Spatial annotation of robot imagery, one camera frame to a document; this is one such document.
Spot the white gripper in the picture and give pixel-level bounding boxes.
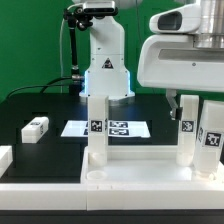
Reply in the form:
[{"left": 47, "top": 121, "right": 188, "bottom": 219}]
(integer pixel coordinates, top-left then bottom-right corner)
[{"left": 137, "top": 3, "right": 224, "bottom": 120}]

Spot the white desk top tray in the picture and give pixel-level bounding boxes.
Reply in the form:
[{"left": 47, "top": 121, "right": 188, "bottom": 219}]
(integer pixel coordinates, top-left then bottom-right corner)
[{"left": 80, "top": 145, "right": 224, "bottom": 184}]

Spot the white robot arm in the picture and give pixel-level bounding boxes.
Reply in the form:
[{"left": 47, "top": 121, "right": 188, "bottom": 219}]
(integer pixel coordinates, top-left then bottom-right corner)
[{"left": 72, "top": 0, "right": 224, "bottom": 119}]

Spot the fiducial marker sheet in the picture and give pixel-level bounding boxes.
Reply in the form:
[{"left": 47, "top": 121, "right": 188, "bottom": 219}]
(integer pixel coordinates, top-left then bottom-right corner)
[{"left": 61, "top": 120, "right": 151, "bottom": 138}]

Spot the white left fence block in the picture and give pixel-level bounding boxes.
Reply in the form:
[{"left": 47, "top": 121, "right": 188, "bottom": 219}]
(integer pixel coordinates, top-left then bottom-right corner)
[{"left": 0, "top": 146, "right": 13, "bottom": 178}]

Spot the white front fence rail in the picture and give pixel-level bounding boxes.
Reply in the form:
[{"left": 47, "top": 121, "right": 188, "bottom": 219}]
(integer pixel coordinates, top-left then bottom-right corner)
[{"left": 0, "top": 182, "right": 224, "bottom": 211}]

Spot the black cable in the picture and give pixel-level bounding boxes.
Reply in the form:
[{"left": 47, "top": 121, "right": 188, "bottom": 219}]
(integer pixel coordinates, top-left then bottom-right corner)
[{"left": 5, "top": 77, "right": 83, "bottom": 99}]

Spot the black camera on stand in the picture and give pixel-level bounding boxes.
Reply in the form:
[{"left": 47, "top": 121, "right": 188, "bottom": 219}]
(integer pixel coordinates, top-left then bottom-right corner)
[{"left": 62, "top": 0, "right": 118, "bottom": 94}]

